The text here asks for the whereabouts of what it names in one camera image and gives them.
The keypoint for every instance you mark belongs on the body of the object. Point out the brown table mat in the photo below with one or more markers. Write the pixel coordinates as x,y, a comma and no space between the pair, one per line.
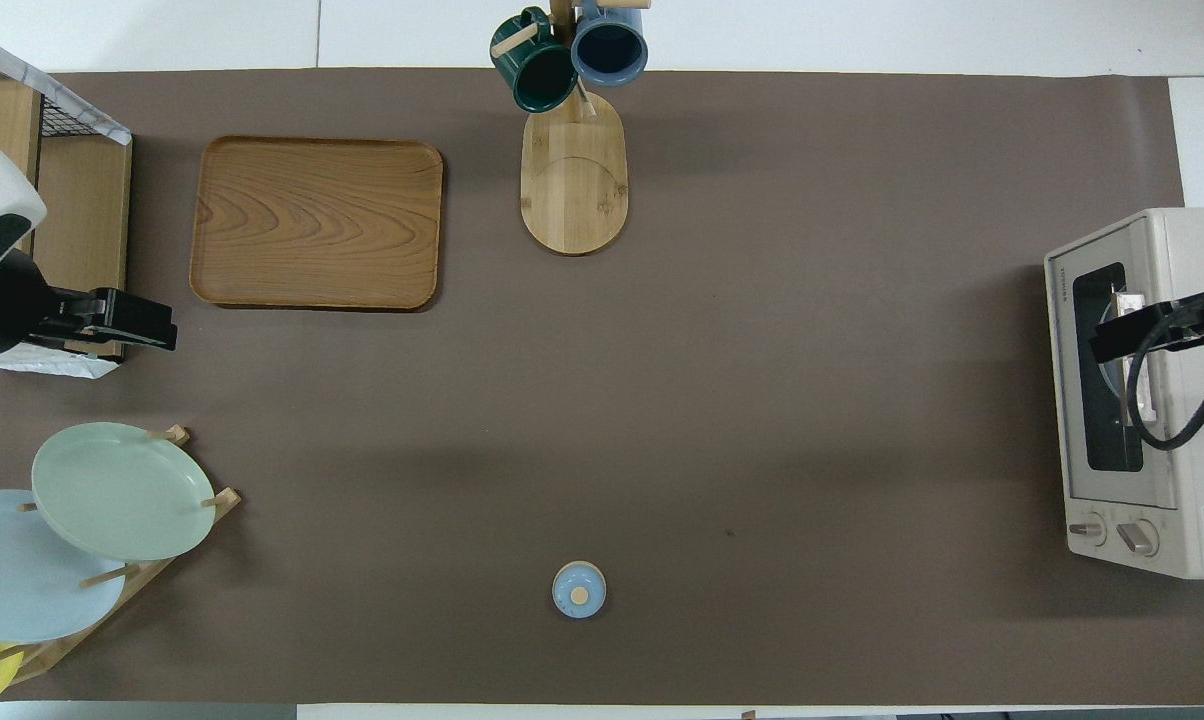
762,400

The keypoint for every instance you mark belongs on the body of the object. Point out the glass oven door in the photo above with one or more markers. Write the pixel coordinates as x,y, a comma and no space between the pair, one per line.
1097,430

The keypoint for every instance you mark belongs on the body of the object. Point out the dark green mug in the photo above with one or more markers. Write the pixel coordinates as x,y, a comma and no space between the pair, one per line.
542,82

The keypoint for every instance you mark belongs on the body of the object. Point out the light green plate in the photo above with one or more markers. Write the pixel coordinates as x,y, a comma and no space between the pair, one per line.
112,490

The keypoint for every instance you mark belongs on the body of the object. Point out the beige toaster oven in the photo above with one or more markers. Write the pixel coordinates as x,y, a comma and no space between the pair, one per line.
1197,250

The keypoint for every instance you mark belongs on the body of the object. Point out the wooden plate rack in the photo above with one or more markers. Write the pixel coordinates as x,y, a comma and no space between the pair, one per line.
227,500

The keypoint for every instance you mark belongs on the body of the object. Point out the light blue racked plate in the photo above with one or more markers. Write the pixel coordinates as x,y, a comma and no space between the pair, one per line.
22,590

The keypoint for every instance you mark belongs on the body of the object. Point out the blue mug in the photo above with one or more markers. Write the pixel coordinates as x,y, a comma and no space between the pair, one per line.
610,50

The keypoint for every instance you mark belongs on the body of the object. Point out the wooden serving tray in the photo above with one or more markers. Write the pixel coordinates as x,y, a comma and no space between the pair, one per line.
312,220

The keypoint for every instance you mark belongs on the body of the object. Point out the wooden mug tree stand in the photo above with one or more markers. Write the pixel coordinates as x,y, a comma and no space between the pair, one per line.
572,190

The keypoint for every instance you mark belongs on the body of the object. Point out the silver oven knob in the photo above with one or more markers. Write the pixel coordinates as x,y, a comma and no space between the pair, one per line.
1089,530
1138,538

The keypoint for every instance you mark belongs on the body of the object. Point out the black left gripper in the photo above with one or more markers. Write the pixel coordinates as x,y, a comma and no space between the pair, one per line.
87,320

